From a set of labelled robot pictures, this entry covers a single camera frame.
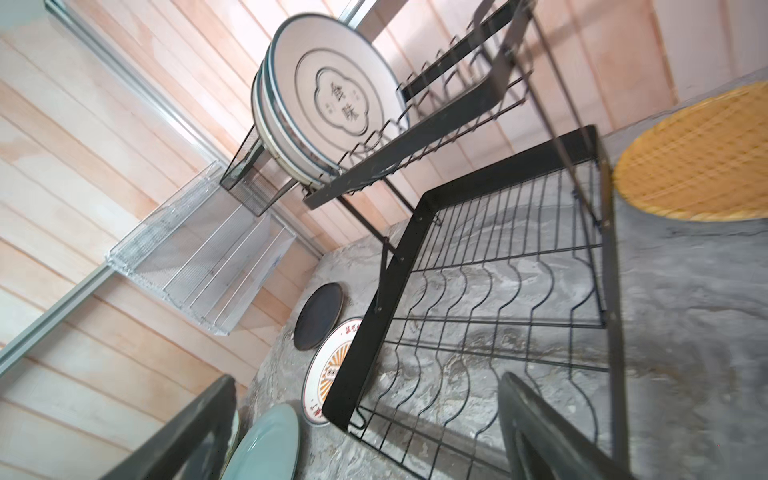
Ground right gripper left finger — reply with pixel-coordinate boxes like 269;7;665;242
103;375;237;479

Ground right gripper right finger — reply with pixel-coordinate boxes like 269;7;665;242
497;372;632;479

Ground orange sunburst plate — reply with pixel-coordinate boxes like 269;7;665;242
301;317;362;426

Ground black wire dish rack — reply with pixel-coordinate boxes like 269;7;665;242
218;0;631;480

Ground yellow woven round trivet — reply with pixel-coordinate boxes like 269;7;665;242
613;81;767;222

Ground white plate green patterned rim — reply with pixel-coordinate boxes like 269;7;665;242
251;64;331;188

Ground white plate cloud outline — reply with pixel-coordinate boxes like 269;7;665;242
263;12;411;175

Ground light green flower plate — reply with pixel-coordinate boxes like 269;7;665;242
226;411;240;457

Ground grey-green plain plate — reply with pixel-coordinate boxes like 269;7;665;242
222;403;300;480

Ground black round plate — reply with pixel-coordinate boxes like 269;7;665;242
293;282;345;351

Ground white mesh wall shelf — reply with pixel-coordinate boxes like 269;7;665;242
106;164;296;336

